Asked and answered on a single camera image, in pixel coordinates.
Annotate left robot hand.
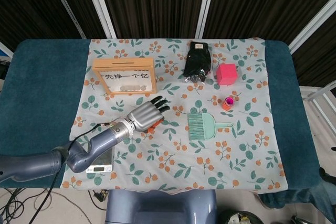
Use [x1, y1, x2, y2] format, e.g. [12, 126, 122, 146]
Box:
[127, 95, 171, 133]

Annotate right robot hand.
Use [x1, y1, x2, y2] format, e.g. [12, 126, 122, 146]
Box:
[318, 167, 336, 184]

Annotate blue jeans leg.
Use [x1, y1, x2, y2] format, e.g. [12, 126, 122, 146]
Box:
[259, 182, 336, 217]

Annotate mint green brush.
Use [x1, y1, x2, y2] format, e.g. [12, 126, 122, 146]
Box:
[187, 113, 205, 141]

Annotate floral tablecloth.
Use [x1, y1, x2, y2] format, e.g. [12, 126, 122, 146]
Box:
[59, 37, 289, 192]

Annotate silver digital scale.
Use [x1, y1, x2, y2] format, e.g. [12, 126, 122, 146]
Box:
[85, 146, 114, 174]

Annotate mint green dustpan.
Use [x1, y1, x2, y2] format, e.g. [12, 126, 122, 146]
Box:
[187, 112, 234, 141]

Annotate black gloves in plastic bag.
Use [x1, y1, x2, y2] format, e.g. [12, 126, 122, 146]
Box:
[183, 41, 212, 83]

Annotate orange cup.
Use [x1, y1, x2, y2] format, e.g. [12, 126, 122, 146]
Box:
[221, 97, 235, 110]

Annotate white metal rack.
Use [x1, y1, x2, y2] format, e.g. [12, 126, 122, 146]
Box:
[299, 81, 336, 130]

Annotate black power plug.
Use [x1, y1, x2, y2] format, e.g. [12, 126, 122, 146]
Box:
[93, 189, 109, 204]

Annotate pink foam cube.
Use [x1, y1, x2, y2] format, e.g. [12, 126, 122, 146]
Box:
[216, 63, 239, 86]

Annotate blue-grey robot torso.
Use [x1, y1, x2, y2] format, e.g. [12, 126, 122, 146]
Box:
[104, 189, 218, 224]

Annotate black trash bin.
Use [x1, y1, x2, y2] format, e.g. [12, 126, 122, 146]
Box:
[219, 209, 266, 224]

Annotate teal table cover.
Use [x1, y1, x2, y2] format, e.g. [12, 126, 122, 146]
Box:
[0, 39, 331, 190]

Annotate white blue box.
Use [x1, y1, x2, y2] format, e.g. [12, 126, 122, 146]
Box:
[0, 40, 14, 65]

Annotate wooden frame money box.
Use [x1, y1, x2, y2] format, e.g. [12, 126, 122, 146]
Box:
[92, 58, 158, 95]

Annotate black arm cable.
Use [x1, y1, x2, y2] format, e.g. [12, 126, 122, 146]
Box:
[28, 121, 118, 224]

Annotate white partition post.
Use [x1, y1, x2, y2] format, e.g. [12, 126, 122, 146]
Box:
[195, 0, 220, 39]
[288, 0, 336, 52]
[81, 0, 117, 39]

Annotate thin grey partition post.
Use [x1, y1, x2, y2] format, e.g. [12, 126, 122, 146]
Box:
[46, 0, 87, 39]

